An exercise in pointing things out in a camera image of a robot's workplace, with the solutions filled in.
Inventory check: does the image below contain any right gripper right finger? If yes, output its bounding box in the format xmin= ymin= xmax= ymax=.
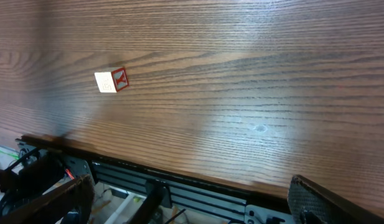
xmin=287 ymin=175 xmax=384 ymax=224

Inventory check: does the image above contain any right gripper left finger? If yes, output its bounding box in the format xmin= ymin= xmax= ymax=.
xmin=0 ymin=174 xmax=95 ymax=224

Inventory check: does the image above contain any green edged white block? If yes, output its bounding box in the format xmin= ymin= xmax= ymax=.
xmin=94 ymin=67 xmax=129 ymax=93

